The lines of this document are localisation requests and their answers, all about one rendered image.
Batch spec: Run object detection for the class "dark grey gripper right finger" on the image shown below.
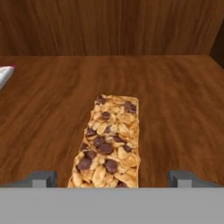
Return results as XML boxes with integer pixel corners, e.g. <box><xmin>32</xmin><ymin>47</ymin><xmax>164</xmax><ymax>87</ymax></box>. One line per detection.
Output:
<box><xmin>166</xmin><ymin>170</ymin><xmax>223</xmax><ymax>188</ymax></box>

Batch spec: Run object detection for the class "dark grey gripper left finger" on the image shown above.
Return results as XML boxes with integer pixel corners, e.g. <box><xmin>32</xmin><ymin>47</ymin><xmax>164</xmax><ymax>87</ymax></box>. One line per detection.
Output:
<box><xmin>2</xmin><ymin>171</ymin><xmax>58</xmax><ymax>188</ymax></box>

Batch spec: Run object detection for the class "granola bar with chocolate chips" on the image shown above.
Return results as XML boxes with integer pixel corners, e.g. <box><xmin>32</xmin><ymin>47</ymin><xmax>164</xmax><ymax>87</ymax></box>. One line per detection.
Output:
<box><xmin>67</xmin><ymin>94</ymin><xmax>142</xmax><ymax>189</ymax></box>

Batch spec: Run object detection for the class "brown wooden cabinet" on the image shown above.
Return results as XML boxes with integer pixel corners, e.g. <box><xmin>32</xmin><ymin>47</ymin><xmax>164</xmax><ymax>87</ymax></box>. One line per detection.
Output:
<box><xmin>0</xmin><ymin>0</ymin><xmax>224</xmax><ymax>189</ymax></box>

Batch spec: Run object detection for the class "white and pink packet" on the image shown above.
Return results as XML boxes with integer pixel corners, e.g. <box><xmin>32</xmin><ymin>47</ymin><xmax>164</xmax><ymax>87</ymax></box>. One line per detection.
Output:
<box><xmin>0</xmin><ymin>66</ymin><xmax>16</xmax><ymax>89</ymax></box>

